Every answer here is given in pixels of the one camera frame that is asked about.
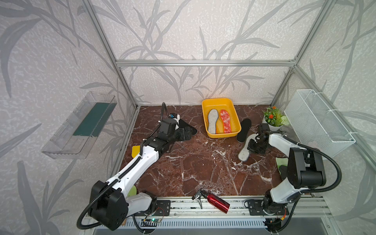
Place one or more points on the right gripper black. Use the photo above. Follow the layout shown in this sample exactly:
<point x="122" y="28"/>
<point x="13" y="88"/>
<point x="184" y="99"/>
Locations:
<point x="250" y="147"/>

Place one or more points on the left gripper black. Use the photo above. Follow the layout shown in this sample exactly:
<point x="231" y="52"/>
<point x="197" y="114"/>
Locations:
<point x="182" y="137"/>

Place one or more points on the grey felt insole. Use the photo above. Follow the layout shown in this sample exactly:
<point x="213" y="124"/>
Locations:
<point x="245" y="153"/>
<point x="212" y="120"/>

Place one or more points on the red patterned insole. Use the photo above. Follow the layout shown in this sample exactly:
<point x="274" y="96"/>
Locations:
<point x="227" y="120"/>

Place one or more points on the yellow insole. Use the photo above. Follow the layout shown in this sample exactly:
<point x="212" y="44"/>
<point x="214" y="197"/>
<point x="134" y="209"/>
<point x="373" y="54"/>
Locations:
<point x="220" y="129"/>

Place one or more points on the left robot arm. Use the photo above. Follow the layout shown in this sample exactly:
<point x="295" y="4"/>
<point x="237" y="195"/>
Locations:
<point x="110" y="203"/>

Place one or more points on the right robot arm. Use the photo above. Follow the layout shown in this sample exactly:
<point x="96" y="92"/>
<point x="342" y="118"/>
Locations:
<point x="305" y="167"/>

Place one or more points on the yellow plastic storage box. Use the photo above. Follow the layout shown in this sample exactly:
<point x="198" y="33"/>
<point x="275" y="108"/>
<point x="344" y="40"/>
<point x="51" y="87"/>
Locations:
<point x="219" y="104"/>

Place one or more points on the black insole left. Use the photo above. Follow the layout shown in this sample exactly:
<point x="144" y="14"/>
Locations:
<point x="184" y="125"/>

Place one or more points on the black insole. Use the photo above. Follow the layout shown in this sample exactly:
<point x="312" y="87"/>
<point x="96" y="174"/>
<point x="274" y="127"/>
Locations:
<point x="184" y="125"/>
<point x="246" y="124"/>

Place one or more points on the black insole right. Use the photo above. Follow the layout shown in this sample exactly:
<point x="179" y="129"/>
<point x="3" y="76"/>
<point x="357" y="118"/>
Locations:
<point x="246" y="124"/>

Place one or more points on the black green work glove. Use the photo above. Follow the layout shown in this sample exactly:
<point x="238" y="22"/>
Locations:
<point x="282" y="164"/>

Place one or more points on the potted plant white pot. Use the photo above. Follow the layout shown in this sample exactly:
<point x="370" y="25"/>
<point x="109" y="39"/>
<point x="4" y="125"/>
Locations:
<point x="274" y="118"/>

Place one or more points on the yellow scraper tool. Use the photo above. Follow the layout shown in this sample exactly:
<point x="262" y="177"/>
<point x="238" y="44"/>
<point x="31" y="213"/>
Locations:
<point x="135" y="151"/>

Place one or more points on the red spray bottle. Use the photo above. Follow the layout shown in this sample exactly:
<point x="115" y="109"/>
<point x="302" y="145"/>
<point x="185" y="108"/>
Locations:
<point x="214" y="200"/>

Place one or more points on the white wire mesh basket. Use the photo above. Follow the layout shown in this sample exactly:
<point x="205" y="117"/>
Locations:
<point x="316" y="125"/>

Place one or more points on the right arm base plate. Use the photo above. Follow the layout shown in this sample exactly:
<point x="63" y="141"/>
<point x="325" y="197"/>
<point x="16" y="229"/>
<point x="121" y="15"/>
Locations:
<point x="261" y="208"/>

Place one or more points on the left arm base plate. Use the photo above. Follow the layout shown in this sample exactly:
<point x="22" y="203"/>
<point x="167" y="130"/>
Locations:
<point x="158" y="208"/>

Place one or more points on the clear plastic wall shelf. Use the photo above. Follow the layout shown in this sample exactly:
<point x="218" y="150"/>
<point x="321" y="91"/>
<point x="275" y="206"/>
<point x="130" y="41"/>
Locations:
<point x="78" y="134"/>

